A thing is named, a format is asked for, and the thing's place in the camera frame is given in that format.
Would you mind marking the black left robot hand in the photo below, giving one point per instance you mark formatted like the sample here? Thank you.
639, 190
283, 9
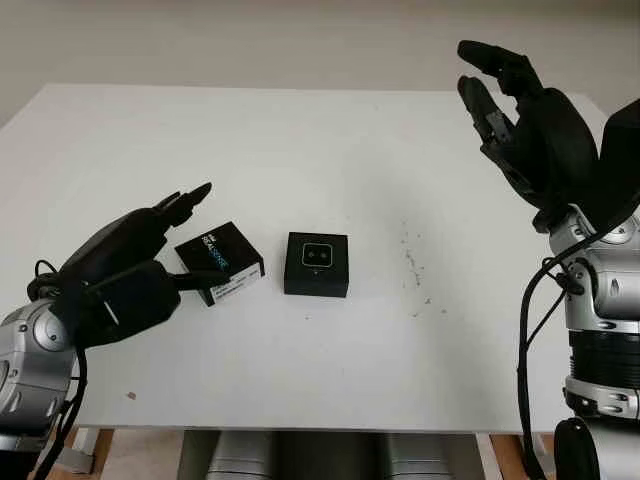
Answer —
120, 240

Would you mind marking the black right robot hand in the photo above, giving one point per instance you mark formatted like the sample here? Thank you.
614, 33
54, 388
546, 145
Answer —
555, 150

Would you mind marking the black RealSense box lid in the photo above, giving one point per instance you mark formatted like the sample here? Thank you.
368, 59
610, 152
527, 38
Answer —
200, 250

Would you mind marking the small silver square camera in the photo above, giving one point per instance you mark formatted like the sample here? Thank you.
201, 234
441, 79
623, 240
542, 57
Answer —
316, 255

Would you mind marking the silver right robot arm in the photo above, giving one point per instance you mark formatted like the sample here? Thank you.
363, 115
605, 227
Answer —
605, 310

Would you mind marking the black box base with insert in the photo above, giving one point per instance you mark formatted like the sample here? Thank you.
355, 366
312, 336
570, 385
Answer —
315, 285

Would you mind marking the white table leg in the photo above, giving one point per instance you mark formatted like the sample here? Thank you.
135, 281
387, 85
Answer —
85, 450

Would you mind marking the grey and black robot torso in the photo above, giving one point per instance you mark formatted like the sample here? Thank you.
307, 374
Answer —
330, 457

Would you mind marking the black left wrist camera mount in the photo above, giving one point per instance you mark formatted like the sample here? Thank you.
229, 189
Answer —
135, 305

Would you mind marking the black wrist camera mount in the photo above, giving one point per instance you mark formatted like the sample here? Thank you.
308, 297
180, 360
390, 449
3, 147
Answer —
135, 305
622, 165

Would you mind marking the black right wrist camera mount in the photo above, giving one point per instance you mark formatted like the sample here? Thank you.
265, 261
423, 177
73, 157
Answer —
622, 165

